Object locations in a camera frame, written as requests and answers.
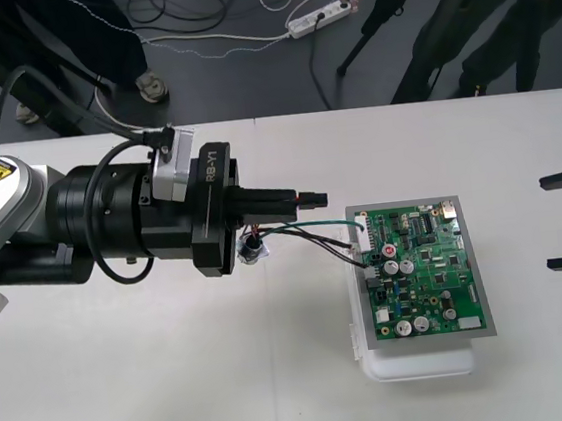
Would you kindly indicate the thick-legged olive tripod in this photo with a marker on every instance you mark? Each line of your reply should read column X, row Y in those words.
column 435, row 28

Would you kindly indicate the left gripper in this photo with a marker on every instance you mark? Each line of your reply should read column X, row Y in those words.
column 214, row 217

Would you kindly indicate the silver and black left arm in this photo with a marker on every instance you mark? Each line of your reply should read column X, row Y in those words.
column 4, row 209

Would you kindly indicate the white power strip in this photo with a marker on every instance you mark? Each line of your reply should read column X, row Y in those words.
column 316, row 18

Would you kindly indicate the thin black tripod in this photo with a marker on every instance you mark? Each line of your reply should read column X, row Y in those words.
column 373, row 15

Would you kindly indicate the green circuit board grey frame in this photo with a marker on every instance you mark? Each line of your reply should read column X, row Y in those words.
column 418, row 276

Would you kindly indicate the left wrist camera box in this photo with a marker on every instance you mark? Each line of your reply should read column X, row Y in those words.
column 178, row 166

